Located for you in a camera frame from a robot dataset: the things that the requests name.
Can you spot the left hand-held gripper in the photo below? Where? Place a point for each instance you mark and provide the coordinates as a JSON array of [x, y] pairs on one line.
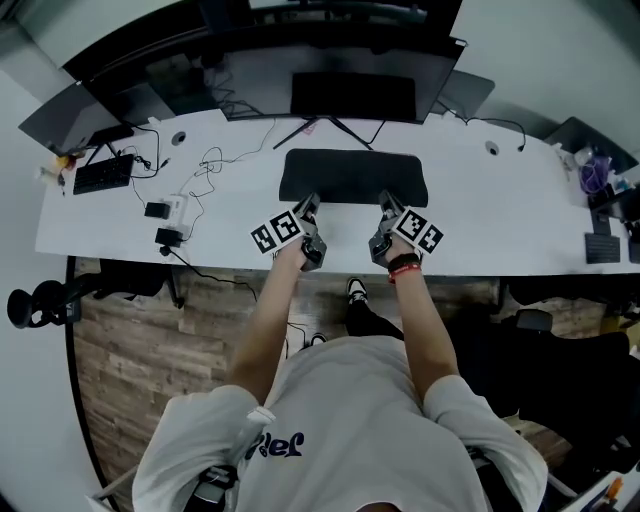
[[280, 230]]

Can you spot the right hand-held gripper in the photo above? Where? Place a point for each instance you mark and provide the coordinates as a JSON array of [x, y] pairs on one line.
[[417, 230]]

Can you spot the rectangular desk mat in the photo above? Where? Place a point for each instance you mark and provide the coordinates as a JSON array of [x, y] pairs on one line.
[[352, 175]]

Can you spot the person's right forearm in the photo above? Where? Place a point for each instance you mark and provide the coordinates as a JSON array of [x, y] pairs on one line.
[[425, 330]]

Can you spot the person's left forearm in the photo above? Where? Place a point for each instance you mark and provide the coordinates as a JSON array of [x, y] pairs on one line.
[[270, 325]]

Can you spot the black wristband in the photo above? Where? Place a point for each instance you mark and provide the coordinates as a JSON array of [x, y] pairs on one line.
[[404, 261]]

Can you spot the red wristband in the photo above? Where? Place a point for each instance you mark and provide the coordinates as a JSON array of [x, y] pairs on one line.
[[406, 272]]

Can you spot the black and white sneaker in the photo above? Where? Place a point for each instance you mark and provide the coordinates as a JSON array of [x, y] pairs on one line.
[[356, 290], [318, 340]]

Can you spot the black trousers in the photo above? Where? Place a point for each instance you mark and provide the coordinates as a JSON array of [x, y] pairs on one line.
[[370, 320]]

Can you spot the large black curved monitor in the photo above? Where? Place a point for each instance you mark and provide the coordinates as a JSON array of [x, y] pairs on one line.
[[350, 85]]

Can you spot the white power strip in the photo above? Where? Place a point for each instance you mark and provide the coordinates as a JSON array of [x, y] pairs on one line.
[[178, 210]]

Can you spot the black office chair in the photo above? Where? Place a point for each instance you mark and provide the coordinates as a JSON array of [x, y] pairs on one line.
[[550, 380], [125, 282]]

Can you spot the clear plastic bottle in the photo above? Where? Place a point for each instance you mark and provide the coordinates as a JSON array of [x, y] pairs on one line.
[[584, 156]]

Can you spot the black keyboard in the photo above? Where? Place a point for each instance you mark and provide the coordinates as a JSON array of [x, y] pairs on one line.
[[104, 175]]

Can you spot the dark desk divider panel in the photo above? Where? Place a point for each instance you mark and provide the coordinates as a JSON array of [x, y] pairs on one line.
[[590, 142]]

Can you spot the small dark keyboard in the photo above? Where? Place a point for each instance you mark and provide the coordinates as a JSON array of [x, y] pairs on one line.
[[602, 248]]

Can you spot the white printed t-shirt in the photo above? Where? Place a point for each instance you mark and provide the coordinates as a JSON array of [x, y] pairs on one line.
[[345, 430]]

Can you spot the small orange object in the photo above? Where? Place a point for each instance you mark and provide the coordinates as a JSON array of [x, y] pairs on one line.
[[64, 162]]

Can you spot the black waist pack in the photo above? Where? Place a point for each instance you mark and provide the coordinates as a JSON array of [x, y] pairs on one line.
[[217, 482]]

